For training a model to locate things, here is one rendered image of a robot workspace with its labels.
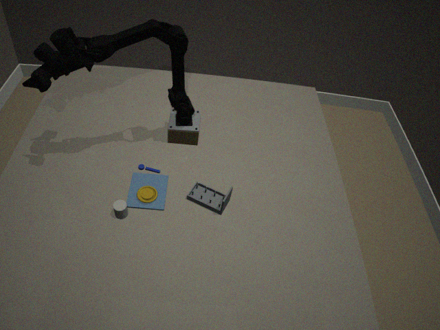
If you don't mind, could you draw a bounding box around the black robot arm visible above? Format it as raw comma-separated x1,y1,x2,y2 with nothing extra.
33,19,195,126

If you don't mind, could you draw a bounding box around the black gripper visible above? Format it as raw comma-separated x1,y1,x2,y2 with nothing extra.
22,55,72,92

